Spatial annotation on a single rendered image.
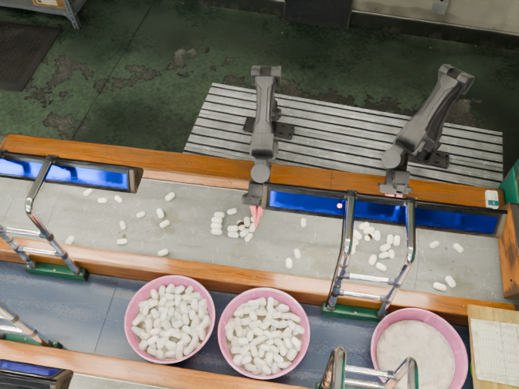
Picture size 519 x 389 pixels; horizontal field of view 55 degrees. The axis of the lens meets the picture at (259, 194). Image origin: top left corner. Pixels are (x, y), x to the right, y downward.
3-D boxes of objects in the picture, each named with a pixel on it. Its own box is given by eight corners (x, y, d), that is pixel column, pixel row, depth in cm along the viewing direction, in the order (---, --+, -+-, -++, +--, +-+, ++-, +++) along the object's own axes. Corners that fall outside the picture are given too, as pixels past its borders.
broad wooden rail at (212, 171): (28, 161, 202) (8, 132, 186) (485, 215, 184) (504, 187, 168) (15, 185, 195) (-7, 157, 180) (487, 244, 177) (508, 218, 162)
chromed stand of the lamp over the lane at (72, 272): (51, 224, 174) (-9, 144, 137) (105, 231, 172) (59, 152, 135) (29, 273, 164) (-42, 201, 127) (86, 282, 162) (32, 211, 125)
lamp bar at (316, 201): (265, 185, 138) (265, 170, 132) (496, 213, 131) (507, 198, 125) (260, 210, 133) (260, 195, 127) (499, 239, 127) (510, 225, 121)
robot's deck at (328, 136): (212, 89, 216) (212, 82, 212) (499, 138, 197) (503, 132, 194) (134, 273, 168) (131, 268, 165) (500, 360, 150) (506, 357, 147)
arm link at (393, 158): (399, 174, 146) (422, 140, 143) (374, 160, 149) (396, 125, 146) (407, 174, 156) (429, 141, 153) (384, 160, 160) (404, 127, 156)
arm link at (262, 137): (276, 154, 149) (280, 56, 152) (246, 153, 150) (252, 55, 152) (276, 160, 162) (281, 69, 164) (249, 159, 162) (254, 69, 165)
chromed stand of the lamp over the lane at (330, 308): (326, 260, 165) (342, 185, 127) (386, 268, 163) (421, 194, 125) (320, 315, 155) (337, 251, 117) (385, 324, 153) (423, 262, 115)
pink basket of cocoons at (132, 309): (145, 282, 162) (139, 269, 154) (225, 292, 159) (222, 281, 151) (120, 363, 147) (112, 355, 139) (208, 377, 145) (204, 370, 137)
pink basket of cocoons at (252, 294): (213, 309, 156) (211, 297, 148) (295, 291, 159) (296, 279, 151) (228, 395, 142) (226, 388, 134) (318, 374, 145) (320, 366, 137)
